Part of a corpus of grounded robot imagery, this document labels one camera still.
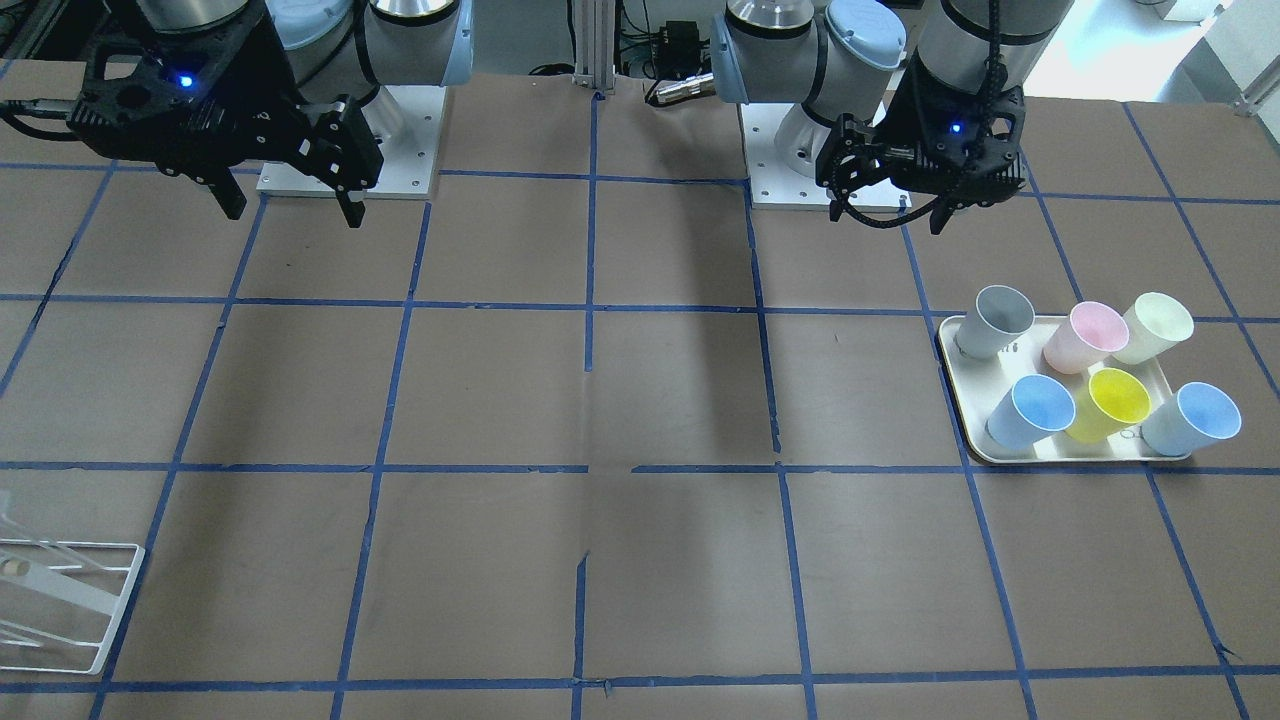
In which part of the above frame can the cream plastic tray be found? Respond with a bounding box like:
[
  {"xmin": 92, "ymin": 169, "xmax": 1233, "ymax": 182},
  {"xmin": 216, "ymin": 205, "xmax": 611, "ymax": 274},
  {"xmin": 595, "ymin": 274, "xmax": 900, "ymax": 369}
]
[{"xmin": 937, "ymin": 315, "xmax": 1190, "ymax": 465}]

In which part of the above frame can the pink plastic cup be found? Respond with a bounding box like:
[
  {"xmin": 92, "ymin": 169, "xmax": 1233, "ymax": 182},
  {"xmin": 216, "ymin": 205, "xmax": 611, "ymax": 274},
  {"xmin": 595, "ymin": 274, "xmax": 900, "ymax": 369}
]
[{"xmin": 1042, "ymin": 301, "xmax": 1130, "ymax": 374}]

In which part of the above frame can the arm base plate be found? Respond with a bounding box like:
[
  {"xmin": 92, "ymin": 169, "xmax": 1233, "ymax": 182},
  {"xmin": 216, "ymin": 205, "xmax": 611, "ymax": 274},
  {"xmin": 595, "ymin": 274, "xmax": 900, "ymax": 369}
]
[
  {"xmin": 739, "ymin": 100, "xmax": 913, "ymax": 211},
  {"xmin": 256, "ymin": 85, "xmax": 449, "ymax": 200}
]

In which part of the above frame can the yellow plastic cup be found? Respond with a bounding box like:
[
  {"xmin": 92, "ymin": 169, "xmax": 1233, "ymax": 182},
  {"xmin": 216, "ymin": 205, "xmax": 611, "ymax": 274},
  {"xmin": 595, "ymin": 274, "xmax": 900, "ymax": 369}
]
[{"xmin": 1065, "ymin": 366, "xmax": 1155, "ymax": 445}]

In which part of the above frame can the white wire cup rack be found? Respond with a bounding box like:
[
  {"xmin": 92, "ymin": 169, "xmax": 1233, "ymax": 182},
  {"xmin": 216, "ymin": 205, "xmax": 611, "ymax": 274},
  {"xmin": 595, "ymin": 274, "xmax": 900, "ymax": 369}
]
[{"xmin": 1, "ymin": 491, "xmax": 146, "ymax": 676}]

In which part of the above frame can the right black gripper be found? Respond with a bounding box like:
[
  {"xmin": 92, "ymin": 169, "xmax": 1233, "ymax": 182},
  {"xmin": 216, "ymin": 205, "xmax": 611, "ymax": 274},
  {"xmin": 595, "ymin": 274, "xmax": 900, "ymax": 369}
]
[{"xmin": 67, "ymin": 1, "xmax": 383, "ymax": 229}]

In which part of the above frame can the light blue plastic cup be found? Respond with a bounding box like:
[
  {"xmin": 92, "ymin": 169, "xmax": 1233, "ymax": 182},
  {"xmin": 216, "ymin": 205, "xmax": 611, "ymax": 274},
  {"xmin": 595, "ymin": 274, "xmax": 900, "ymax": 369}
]
[{"xmin": 1140, "ymin": 380, "xmax": 1243, "ymax": 457}]

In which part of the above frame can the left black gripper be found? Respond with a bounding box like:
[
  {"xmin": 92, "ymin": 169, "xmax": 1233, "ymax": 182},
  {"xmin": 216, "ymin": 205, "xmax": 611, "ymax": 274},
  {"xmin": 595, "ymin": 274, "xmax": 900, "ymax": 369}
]
[{"xmin": 815, "ymin": 60, "xmax": 1027, "ymax": 236}]

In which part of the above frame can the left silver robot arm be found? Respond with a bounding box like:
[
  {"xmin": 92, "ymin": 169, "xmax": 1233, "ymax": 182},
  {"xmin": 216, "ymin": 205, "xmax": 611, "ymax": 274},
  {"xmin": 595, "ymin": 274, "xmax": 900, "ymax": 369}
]
[{"xmin": 710, "ymin": 1, "xmax": 1071, "ymax": 234}]

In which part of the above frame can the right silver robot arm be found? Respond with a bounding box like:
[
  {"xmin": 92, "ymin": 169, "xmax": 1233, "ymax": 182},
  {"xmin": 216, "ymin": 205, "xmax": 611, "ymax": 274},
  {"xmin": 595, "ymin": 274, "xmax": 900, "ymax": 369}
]
[{"xmin": 61, "ymin": 1, "xmax": 474, "ymax": 228}]

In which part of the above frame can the grey plastic cup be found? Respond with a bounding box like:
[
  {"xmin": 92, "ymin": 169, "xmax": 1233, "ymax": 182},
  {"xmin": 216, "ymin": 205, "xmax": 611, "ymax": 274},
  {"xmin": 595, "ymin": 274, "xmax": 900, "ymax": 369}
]
[{"xmin": 955, "ymin": 284, "xmax": 1036, "ymax": 360}]

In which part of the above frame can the pale green plastic cup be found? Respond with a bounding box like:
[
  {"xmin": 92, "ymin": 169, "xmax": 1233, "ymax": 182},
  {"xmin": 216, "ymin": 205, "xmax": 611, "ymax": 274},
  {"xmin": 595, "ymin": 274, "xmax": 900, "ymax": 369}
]
[{"xmin": 1112, "ymin": 291, "xmax": 1196, "ymax": 365}]

